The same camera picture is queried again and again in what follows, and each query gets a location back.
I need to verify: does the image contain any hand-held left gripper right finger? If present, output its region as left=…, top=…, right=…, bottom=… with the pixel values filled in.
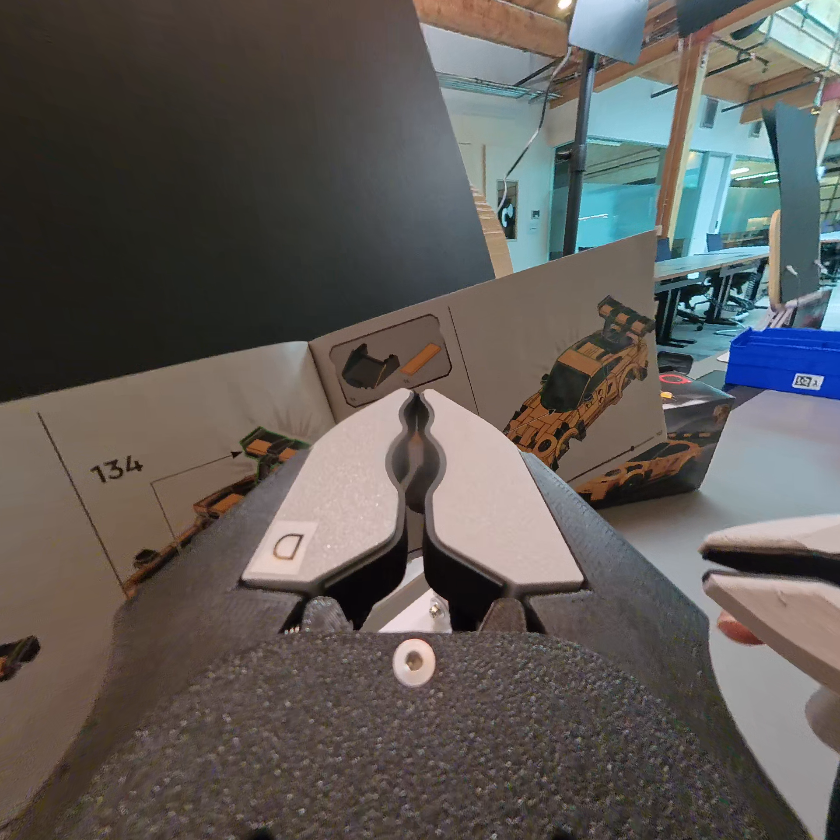
left=420, top=388, right=586, bottom=631

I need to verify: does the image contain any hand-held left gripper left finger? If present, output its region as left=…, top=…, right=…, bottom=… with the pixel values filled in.
left=240, top=388, right=413, bottom=624

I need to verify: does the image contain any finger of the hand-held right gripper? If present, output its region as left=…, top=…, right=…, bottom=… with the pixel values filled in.
left=702, top=570, right=840, bottom=693
left=699, top=514, right=840, bottom=565

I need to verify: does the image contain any lego set box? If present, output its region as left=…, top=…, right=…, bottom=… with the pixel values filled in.
left=577, top=371, right=736, bottom=509

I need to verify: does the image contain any lego instruction booklet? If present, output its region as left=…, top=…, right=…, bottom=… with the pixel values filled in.
left=0, top=230, right=669, bottom=828

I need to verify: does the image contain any person's right hand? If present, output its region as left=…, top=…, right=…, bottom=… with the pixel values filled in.
left=717, top=612, right=765, bottom=647

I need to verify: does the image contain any blue labelled storage bin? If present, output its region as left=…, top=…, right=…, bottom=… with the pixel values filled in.
left=724, top=327, right=840, bottom=395

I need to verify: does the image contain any long grey desk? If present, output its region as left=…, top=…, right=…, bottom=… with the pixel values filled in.
left=653, top=246, right=772, bottom=345

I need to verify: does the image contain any dark hanging acoustic panel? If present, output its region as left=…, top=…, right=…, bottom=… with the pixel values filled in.
left=761, top=101, right=824, bottom=303
left=676, top=0, right=805, bottom=38

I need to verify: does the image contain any black metal pole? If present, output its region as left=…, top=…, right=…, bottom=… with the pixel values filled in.
left=563, top=49, right=598, bottom=257

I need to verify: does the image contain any grey hanging panel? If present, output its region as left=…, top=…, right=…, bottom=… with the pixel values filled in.
left=567, top=0, right=647, bottom=64

